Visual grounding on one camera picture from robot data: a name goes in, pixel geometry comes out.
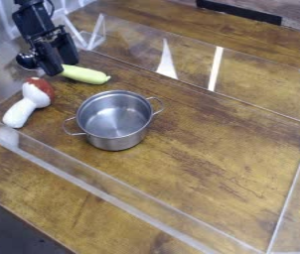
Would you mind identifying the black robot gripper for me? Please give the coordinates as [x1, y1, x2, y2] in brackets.
[12, 0, 78, 76]

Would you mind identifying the plush red white mushroom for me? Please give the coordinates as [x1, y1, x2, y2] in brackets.
[3, 77, 55, 128]

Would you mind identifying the small stainless steel pot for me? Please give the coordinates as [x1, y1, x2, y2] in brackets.
[63, 90, 165, 151]

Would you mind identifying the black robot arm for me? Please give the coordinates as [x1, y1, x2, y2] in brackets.
[12, 0, 78, 76]

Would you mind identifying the black bar in background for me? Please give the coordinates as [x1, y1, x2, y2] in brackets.
[196, 0, 283, 26]

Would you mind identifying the clear acrylic enclosure wall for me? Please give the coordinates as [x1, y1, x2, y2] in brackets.
[0, 0, 300, 254]

